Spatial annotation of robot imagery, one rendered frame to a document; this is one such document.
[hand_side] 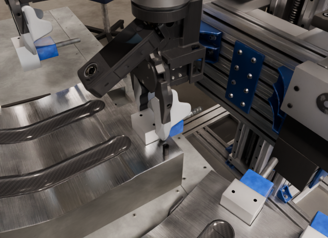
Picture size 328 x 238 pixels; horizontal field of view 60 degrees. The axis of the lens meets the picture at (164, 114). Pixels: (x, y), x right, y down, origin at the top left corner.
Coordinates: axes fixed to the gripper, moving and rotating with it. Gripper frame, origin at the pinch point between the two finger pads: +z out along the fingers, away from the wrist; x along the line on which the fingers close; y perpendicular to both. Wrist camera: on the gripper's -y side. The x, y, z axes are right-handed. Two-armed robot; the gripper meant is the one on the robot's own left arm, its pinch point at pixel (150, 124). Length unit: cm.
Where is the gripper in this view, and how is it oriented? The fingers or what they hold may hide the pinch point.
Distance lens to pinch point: 47.1
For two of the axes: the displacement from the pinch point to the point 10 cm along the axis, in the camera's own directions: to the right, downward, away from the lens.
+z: 0.0, 7.3, 6.8
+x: -5.2, -5.8, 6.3
